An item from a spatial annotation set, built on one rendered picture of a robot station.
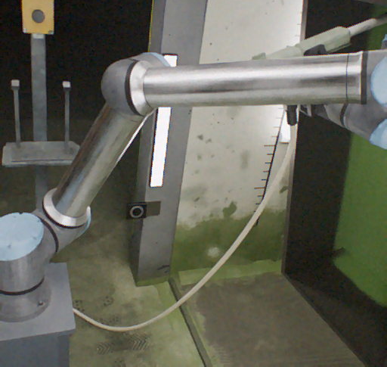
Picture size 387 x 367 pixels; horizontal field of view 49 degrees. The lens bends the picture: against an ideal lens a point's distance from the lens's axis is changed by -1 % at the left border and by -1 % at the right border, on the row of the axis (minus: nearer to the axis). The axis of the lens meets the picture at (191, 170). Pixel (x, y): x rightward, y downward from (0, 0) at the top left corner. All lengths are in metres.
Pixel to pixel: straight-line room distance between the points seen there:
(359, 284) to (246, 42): 1.15
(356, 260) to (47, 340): 1.36
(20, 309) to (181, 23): 1.22
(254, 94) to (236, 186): 1.49
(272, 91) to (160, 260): 1.70
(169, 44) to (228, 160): 0.67
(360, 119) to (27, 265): 0.94
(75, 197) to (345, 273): 1.25
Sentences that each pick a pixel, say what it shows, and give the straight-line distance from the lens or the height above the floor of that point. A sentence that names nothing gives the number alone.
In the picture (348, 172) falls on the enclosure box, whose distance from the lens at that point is 1.89.
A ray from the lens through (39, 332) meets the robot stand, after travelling 1.38.
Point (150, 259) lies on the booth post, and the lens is 2.34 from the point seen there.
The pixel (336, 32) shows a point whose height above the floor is 1.53.
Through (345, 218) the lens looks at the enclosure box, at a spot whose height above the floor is 0.70.
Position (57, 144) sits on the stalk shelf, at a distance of 2.08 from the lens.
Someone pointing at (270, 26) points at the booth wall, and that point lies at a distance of 2.02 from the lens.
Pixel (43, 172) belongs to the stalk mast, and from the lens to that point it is 2.19.
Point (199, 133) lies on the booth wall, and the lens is 2.03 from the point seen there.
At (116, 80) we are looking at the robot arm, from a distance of 0.92.
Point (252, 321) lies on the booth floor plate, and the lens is 2.34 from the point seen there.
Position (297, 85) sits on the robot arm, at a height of 1.48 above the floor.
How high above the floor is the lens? 1.66
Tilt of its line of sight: 27 degrees down
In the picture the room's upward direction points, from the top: 9 degrees clockwise
